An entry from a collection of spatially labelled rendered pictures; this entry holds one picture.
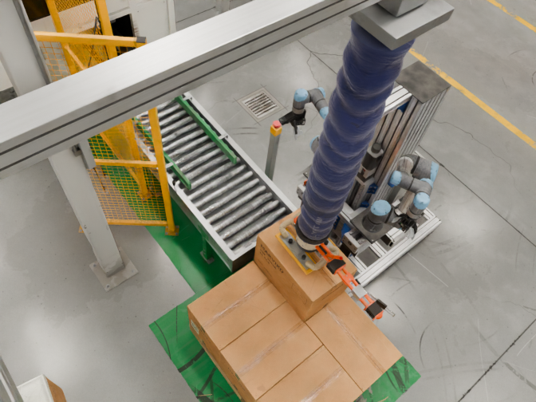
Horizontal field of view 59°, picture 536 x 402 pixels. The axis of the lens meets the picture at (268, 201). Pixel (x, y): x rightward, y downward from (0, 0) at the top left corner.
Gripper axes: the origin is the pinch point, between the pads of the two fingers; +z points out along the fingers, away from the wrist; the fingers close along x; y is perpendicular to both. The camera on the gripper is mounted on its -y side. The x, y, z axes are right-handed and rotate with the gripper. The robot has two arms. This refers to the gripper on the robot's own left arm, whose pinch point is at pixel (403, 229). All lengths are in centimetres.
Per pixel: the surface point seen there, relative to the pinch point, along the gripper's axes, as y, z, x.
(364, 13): 44, -135, -39
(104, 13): 70, -46, -199
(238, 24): 97, -153, -38
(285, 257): 43, 58, -44
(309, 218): 39, 1, -38
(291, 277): 48, 60, -31
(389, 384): 8, 152, 61
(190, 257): 72, 152, -122
